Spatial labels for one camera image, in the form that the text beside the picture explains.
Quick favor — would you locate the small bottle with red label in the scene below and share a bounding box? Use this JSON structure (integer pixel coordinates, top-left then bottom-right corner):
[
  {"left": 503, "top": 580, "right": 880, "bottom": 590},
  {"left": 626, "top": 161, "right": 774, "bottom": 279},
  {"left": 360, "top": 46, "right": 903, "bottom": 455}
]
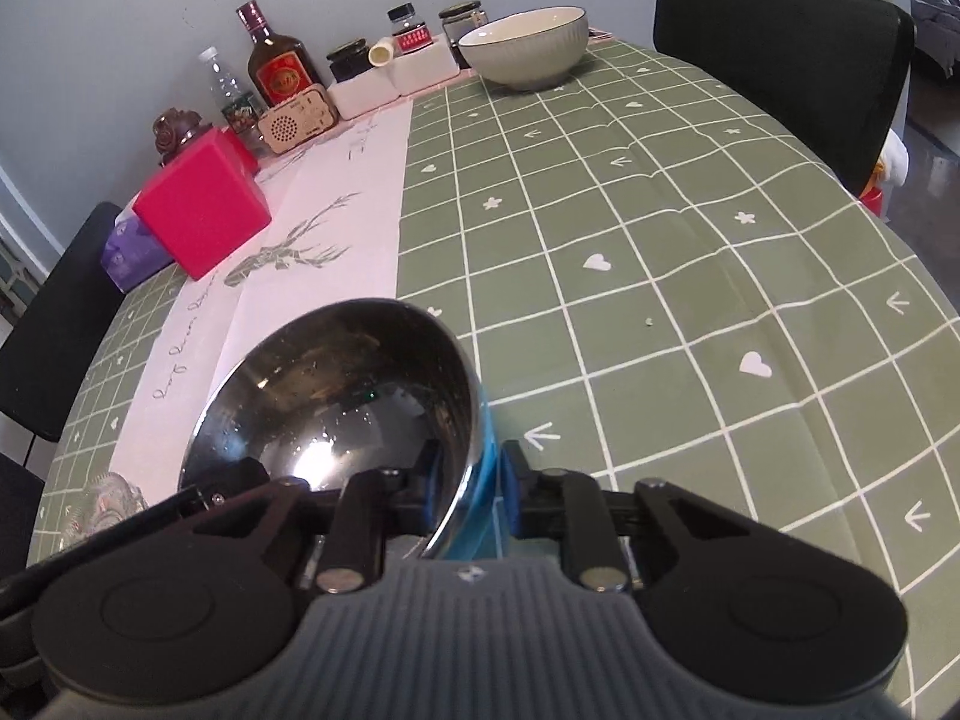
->
[{"left": 387, "top": 4, "right": 430, "bottom": 55}]

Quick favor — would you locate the red box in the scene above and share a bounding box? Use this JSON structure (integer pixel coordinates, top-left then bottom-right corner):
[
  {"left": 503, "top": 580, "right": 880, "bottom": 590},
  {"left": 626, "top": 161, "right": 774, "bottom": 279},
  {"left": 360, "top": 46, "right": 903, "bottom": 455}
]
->
[{"left": 133, "top": 127, "right": 272, "bottom": 282}]

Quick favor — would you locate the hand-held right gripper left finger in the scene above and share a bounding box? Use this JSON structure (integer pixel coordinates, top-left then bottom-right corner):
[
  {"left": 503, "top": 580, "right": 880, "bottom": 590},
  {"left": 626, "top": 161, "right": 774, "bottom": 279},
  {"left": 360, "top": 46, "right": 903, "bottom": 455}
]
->
[{"left": 191, "top": 441, "right": 445, "bottom": 595}]

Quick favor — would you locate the steel bowl with blue outside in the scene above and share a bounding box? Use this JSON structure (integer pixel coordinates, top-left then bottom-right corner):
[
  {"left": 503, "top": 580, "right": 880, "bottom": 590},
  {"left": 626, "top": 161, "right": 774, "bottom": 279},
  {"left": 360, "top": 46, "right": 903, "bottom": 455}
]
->
[{"left": 178, "top": 298, "right": 497, "bottom": 562}]

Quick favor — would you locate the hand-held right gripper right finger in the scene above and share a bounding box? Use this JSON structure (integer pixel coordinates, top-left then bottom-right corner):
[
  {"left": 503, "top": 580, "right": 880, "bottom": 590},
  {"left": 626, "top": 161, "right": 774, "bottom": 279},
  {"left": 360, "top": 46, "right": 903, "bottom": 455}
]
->
[{"left": 499, "top": 439, "right": 758, "bottom": 593}]

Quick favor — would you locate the white box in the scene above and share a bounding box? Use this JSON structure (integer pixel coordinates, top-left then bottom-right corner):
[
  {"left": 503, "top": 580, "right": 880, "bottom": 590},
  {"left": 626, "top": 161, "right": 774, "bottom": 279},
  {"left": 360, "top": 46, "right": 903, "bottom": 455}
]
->
[
  {"left": 386, "top": 37, "right": 460, "bottom": 89},
  {"left": 326, "top": 64, "right": 400, "bottom": 121}
]

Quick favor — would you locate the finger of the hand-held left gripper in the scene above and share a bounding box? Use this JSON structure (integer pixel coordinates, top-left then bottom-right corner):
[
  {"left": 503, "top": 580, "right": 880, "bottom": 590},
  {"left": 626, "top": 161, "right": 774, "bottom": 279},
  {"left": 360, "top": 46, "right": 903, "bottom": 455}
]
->
[{"left": 0, "top": 486, "right": 212, "bottom": 602}]

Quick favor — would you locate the clear flowered glass plate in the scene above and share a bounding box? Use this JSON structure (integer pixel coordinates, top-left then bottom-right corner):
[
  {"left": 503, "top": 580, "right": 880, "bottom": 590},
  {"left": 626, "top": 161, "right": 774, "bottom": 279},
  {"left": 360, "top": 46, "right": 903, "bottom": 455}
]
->
[{"left": 66, "top": 471, "right": 147, "bottom": 541}]

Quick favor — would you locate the brown liquor bottle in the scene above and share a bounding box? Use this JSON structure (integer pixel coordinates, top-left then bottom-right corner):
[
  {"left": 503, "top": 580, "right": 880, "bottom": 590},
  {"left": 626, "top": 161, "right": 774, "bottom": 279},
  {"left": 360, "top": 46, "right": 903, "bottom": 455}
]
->
[{"left": 236, "top": 1, "right": 323, "bottom": 107}]

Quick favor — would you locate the green checked tablecloth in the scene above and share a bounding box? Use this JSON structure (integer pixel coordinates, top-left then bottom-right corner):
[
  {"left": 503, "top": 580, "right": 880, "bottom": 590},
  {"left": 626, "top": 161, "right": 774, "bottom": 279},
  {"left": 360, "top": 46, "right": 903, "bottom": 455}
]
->
[{"left": 26, "top": 34, "right": 960, "bottom": 713}]

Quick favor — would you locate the purple tissue pack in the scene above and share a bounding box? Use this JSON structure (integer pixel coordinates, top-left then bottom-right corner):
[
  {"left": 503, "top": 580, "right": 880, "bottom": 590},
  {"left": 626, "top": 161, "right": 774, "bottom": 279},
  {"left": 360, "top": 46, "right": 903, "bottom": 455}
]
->
[{"left": 100, "top": 211, "right": 175, "bottom": 293}]

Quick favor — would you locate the white and red object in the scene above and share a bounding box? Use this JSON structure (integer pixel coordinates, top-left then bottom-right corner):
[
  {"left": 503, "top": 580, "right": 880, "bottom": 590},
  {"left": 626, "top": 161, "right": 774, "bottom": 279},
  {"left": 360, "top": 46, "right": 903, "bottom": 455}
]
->
[{"left": 870, "top": 127, "right": 910, "bottom": 222}]

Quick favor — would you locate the black jar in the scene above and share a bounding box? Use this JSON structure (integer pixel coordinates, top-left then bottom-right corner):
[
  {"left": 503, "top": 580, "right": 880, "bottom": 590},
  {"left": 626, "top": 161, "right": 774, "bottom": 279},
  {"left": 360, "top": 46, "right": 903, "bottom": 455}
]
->
[{"left": 327, "top": 39, "right": 372, "bottom": 83}]

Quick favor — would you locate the clear plastic water bottle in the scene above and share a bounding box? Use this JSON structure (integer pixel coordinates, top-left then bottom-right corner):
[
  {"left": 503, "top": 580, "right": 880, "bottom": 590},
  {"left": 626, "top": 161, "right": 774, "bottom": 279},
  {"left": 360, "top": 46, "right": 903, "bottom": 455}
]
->
[{"left": 198, "top": 46, "right": 263, "bottom": 158}]

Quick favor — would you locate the brown ceramic jar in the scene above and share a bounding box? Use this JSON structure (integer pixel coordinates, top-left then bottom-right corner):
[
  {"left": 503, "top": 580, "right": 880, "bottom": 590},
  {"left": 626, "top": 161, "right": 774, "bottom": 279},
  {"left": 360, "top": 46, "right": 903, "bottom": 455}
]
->
[{"left": 152, "top": 109, "right": 205, "bottom": 166}]

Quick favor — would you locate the white ceramic bowl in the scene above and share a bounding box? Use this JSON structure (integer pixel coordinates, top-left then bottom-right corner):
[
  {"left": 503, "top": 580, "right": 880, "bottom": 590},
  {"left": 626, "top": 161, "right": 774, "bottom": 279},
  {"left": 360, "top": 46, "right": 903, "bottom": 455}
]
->
[{"left": 457, "top": 6, "right": 591, "bottom": 89}]

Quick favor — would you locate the pink deer-print table runner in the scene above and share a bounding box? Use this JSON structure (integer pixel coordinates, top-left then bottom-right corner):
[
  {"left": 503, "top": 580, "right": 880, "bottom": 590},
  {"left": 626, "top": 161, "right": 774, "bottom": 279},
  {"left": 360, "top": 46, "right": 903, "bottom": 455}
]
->
[{"left": 109, "top": 67, "right": 481, "bottom": 507}]

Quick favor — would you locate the black chair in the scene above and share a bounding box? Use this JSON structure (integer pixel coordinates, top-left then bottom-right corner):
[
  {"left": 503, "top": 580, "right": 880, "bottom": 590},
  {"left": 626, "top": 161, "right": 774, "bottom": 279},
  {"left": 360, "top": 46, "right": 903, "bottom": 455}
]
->
[
  {"left": 0, "top": 201, "right": 125, "bottom": 443},
  {"left": 652, "top": 0, "right": 917, "bottom": 196},
  {"left": 0, "top": 454, "right": 47, "bottom": 578}
]

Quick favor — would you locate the small wooden radio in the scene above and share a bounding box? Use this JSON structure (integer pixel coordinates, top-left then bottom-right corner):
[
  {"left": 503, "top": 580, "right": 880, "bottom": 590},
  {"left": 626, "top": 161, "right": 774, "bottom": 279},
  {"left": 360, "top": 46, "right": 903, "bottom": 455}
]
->
[{"left": 257, "top": 82, "right": 336, "bottom": 155}]

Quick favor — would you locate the glass jar with dark lid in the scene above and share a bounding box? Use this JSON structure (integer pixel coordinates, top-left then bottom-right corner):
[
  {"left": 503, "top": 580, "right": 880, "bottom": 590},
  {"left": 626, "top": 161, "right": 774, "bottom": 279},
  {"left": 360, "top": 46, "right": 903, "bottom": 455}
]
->
[{"left": 439, "top": 0, "right": 488, "bottom": 68}]

